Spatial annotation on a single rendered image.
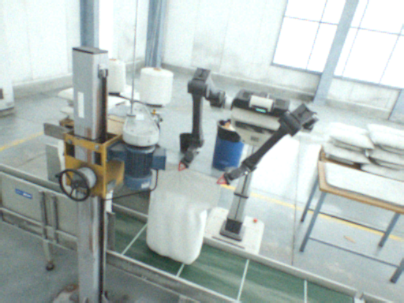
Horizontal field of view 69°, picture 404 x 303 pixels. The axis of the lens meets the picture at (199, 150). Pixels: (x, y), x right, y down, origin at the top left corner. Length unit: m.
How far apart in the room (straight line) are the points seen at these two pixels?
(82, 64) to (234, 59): 8.56
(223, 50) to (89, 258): 8.58
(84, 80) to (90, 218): 0.77
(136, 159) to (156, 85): 0.38
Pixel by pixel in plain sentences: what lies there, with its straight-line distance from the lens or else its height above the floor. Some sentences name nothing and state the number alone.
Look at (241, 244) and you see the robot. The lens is 2.66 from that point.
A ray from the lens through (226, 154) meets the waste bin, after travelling 4.07.
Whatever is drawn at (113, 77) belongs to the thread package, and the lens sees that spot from 1.63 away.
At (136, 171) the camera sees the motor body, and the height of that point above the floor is 1.21.
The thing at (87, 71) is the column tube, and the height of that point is 1.67.
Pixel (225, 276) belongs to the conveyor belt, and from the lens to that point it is 2.21.
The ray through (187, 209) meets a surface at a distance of 1.94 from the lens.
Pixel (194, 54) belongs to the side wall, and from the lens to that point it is 10.17.
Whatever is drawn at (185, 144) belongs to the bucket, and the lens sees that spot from 4.40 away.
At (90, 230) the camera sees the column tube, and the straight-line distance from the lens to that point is 1.85.
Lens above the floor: 1.99
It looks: 25 degrees down
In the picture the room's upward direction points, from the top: 10 degrees clockwise
